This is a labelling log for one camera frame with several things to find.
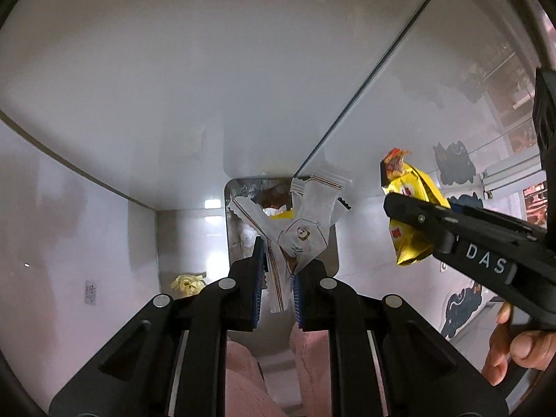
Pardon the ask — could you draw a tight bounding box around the person's right hand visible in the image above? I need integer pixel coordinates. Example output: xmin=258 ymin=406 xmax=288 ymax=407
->
xmin=480 ymin=301 xmax=556 ymax=386

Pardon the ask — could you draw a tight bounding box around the person's right leg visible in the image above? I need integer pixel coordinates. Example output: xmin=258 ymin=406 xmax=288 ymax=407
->
xmin=288 ymin=325 xmax=332 ymax=417

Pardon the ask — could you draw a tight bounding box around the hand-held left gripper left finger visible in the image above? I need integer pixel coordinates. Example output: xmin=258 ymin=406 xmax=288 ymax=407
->
xmin=50 ymin=236 xmax=267 ymax=417

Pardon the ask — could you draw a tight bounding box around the metal tray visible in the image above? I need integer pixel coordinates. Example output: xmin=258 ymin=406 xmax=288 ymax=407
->
xmin=223 ymin=175 xmax=340 ymax=279

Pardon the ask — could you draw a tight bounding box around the black cat sticker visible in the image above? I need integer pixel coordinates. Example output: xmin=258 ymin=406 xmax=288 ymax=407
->
xmin=442 ymin=283 xmax=486 ymax=340

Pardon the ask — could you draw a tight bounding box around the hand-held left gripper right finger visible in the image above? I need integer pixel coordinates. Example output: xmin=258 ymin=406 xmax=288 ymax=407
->
xmin=294 ymin=260 xmax=507 ymax=417

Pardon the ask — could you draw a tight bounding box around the golden yellow snack packet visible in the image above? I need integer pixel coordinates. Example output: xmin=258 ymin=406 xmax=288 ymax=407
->
xmin=381 ymin=148 xmax=451 ymax=267

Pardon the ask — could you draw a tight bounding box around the white brown-striped wrapper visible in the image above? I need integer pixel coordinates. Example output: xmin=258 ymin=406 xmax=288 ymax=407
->
xmin=227 ymin=173 xmax=352 ymax=314

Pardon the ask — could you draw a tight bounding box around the grey cat sticker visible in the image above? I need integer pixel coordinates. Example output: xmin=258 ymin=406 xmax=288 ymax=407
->
xmin=431 ymin=140 xmax=477 ymax=186

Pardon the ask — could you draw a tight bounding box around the small yellow crumpled wrapper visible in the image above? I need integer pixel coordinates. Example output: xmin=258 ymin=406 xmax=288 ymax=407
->
xmin=171 ymin=273 xmax=206 ymax=297

